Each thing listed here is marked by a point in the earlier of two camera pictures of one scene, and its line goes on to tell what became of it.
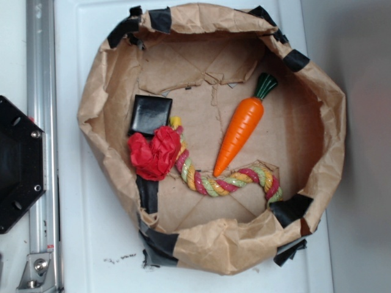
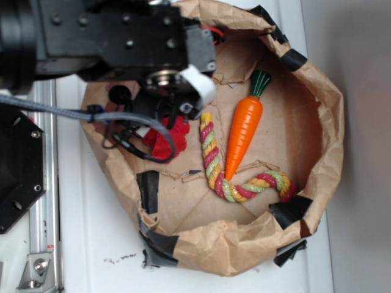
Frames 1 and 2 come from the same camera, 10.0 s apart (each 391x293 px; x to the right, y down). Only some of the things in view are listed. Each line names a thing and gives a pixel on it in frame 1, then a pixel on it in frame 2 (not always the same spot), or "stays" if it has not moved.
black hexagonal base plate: x=23 y=163 stays
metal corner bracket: x=38 y=275 stays
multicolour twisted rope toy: x=218 y=187 → x=227 y=190
